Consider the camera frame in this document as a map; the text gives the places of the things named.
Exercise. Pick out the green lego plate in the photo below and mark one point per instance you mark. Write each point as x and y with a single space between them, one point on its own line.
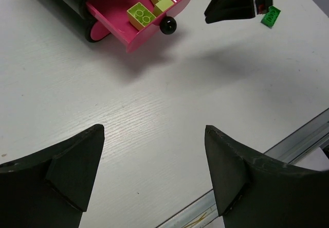
271 16

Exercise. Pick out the pink drawer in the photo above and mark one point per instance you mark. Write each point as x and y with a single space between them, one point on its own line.
112 14

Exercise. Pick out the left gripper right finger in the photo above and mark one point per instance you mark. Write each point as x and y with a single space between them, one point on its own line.
255 190

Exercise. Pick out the yellow-green lego brick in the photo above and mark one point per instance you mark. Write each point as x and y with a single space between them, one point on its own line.
161 6

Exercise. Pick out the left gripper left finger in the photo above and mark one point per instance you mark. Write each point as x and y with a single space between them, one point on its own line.
52 187

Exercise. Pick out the aluminium front rail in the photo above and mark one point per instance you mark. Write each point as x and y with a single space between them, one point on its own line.
294 149

